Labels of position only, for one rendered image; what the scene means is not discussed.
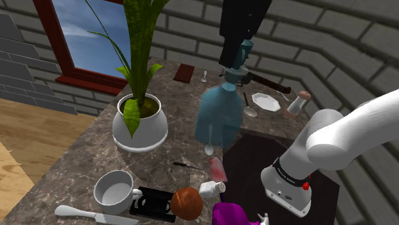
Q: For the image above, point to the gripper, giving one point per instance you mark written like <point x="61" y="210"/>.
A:
<point x="243" y="18"/>

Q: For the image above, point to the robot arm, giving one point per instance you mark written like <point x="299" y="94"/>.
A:
<point x="330" y="140"/>

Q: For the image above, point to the small white spoon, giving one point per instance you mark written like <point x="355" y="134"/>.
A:
<point x="204" y="79"/>

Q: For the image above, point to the dark red flat board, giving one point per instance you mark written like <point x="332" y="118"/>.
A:
<point x="184" y="73"/>

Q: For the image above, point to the small silver cutlery piece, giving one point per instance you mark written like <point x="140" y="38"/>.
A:
<point x="283" y="95"/>

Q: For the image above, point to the white octagonal plate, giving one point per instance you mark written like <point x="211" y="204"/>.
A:
<point x="266" y="102"/>

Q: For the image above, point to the blue translucent bottle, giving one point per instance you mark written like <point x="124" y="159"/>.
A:
<point x="218" y="115"/>

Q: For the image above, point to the white mill with brown top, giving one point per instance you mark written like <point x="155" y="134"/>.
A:
<point x="296" y="106"/>

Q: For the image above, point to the green plant in white pot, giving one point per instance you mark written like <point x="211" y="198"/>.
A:
<point x="140" y="127"/>

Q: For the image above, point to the pink translucent tube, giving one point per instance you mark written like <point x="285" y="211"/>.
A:
<point x="217" y="170"/>

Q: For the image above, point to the red framed window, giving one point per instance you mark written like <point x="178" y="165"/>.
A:
<point x="90" y="46"/>

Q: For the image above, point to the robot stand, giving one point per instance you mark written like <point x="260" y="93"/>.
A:
<point x="246" y="174"/>

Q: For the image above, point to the small black knife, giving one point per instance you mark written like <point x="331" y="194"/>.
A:
<point x="187" y="165"/>

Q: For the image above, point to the white salt shaker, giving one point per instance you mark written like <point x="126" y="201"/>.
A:
<point x="212" y="189"/>

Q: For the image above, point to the brown round ball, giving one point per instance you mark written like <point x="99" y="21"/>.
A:
<point x="187" y="204"/>

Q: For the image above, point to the purple object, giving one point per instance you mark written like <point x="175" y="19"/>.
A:
<point x="229" y="215"/>

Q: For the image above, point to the small white figure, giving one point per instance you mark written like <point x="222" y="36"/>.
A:
<point x="264" y="219"/>

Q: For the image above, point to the black video cassette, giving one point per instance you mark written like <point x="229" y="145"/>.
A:
<point x="152" y="204"/>

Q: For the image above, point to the white cup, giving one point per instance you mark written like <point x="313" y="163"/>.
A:
<point x="113" y="193"/>

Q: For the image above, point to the white table knife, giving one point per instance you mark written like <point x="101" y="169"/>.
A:
<point x="81" y="213"/>

